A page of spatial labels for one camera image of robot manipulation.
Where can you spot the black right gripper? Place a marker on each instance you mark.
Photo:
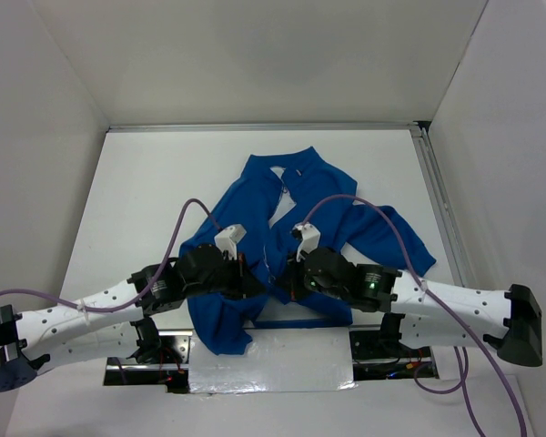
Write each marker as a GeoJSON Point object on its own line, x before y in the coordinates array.
{"type": "Point", "coordinates": [289, 280]}

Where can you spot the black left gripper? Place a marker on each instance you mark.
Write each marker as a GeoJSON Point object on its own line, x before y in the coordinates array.
{"type": "Point", "coordinates": [245, 283]}

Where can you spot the blue jacket white lining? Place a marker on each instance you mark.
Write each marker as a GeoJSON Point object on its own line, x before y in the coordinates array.
{"type": "Point", "coordinates": [271, 196]}

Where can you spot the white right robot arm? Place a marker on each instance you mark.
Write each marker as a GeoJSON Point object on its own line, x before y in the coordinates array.
{"type": "Point", "coordinates": [419, 313]}

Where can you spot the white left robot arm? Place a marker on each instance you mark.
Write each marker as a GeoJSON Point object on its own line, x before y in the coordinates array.
{"type": "Point", "coordinates": [116, 322]}

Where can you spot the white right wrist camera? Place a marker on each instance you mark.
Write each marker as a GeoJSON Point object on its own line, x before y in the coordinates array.
{"type": "Point", "coordinates": [308, 237]}

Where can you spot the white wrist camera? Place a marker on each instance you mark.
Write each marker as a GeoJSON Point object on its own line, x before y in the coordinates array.
{"type": "Point", "coordinates": [228, 238]}
{"type": "Point", "coordinates": [308, 237]}

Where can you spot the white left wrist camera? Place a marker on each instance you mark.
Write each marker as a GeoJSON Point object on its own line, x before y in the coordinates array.
{"type": "Point", "coordinates": [228, 238]}

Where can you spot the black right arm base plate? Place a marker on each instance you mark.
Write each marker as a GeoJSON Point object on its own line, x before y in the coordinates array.
{"type": "Point", "coordinates": [368, 345]}

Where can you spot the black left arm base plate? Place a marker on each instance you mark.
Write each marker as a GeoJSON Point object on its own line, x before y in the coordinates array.
{"type": "Point", "coordinates": [175, 349]}

